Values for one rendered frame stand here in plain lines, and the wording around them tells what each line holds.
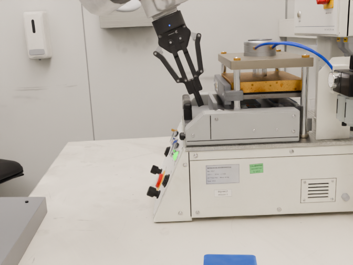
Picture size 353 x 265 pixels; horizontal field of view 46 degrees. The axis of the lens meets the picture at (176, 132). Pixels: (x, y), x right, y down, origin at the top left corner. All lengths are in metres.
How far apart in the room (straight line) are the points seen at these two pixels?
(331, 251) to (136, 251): 0.38
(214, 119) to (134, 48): 1.66
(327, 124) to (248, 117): 0.18
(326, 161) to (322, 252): 0.21
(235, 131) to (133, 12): 1.58
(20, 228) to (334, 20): 0.78
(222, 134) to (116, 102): 1.70
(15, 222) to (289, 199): 0.60
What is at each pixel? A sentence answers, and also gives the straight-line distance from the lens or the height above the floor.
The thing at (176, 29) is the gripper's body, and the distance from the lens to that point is 1.04.
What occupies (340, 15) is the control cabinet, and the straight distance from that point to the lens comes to 0.95.
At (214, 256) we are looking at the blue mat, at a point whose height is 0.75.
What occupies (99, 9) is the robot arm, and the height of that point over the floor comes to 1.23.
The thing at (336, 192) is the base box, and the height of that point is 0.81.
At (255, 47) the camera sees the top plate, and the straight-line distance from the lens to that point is 1.00.
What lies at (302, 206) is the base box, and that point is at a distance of 1.00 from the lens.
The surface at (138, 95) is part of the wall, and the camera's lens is 2.56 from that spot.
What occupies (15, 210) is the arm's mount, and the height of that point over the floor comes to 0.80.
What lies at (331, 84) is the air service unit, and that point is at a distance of 0.90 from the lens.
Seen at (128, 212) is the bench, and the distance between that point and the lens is 1.05.
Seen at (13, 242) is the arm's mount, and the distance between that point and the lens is 0.89.
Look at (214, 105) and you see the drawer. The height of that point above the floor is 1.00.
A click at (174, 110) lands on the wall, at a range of 2.57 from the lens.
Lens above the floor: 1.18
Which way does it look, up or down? 14 degrees down
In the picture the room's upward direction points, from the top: 2 degrees counter-clockwise
